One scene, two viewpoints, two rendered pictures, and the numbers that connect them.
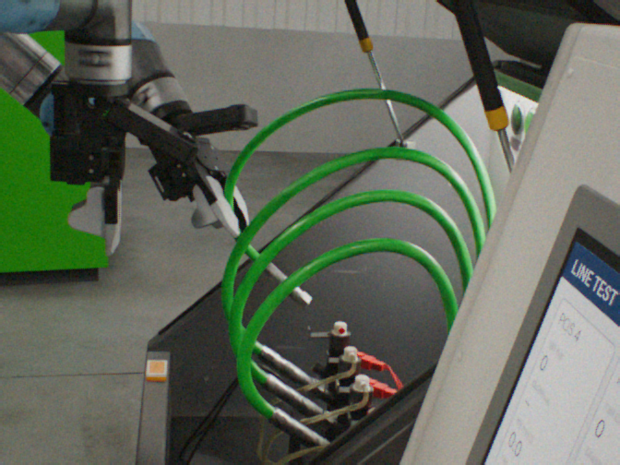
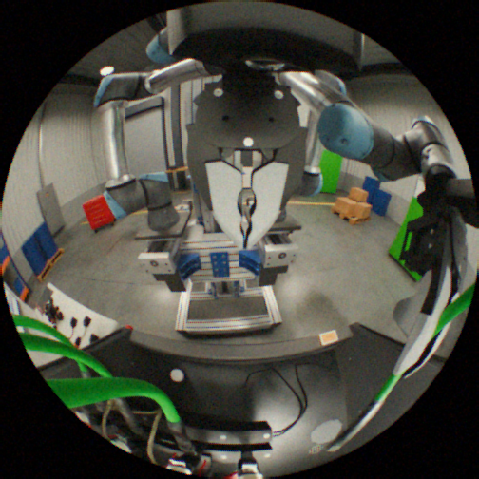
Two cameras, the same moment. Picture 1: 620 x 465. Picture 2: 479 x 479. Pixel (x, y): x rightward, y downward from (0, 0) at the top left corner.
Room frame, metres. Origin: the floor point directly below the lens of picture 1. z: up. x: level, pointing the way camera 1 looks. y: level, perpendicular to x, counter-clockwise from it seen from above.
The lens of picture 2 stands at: (1.09, 0.14, 1.31)
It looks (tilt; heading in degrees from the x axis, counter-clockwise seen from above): 35 degrees down; 98
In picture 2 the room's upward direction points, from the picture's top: straight up
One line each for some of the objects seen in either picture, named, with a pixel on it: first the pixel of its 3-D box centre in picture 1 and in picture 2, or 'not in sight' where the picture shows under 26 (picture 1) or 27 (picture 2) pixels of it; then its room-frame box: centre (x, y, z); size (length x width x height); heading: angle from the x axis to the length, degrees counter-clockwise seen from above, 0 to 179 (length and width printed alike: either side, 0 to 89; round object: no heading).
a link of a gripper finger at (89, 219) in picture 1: (93, 221); (229, 201); (1.06, 0.27, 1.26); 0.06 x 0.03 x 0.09; 99
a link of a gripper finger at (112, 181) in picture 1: (111, 186); (219, 158); (1.06, 0.25, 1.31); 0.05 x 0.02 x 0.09; 9
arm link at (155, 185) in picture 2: not in sight; (154, 187); (0.67, 0.60, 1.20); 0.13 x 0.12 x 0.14; 65
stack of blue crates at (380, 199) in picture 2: not in sight; (375, 195); (5.76, 4.82, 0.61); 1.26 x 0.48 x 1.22; 104
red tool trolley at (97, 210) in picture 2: not in sight; (100, 213); (-2.90, 2.05, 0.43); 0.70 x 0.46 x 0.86; 39
